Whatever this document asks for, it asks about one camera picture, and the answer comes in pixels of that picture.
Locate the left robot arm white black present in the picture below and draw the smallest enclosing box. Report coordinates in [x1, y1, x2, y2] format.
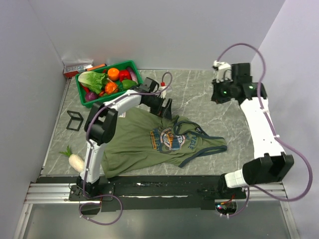
[76, 78, 172, 200]

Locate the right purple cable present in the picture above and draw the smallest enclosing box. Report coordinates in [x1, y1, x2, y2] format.
[216, 42, 313, 219]

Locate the white toy radish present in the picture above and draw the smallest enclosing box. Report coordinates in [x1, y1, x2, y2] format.
[59, 145, 84, 173]

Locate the green plastic tray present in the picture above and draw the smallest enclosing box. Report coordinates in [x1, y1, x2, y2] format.
[75, 60, 143, 108]

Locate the purple cable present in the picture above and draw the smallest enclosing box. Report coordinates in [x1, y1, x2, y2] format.
[79, 71, 173, 226]
[216, 42, 313, 219]

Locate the aluminium rail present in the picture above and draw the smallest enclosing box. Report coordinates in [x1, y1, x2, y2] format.
[24, 183, 287, 204]

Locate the red white carton box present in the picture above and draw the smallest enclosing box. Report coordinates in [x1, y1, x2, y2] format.
[63, 60, 94, 79]

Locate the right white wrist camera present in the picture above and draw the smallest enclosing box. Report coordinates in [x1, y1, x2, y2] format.
[212, 60, 232, 83]

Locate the olive green tank top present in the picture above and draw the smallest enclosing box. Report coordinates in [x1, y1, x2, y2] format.
[101, 108, 227, 178]

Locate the toy lettuce head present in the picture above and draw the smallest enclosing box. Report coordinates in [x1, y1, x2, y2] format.
[78, 71, 108, 94]

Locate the purple toy eggplant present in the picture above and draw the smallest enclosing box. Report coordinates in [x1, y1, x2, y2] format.
[126, 67, 138, 83]

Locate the orange toy fruit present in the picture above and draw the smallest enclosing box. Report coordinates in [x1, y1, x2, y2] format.
[107, 68, 120, 81]

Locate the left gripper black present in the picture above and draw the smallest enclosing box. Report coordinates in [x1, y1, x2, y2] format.
[144, 96, 173, 122]

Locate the green toy pepper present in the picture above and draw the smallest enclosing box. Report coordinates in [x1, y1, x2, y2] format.
[122, 79, 137, 91]

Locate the black square frame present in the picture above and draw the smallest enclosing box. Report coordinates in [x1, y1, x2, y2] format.
[66, 110, 84, 131]

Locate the purple toy onion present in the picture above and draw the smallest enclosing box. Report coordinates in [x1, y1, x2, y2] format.
[85, 92, 99, 102]

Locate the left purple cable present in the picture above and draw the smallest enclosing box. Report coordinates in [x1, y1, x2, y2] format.
[79, 71, 173, 226]

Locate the orange toy pumpkin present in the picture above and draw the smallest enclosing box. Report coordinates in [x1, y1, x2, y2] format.
[104, 82, 119, 95]

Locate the red toy pepper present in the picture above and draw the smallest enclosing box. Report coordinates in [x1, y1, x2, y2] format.
[119, 70, 132, 82]

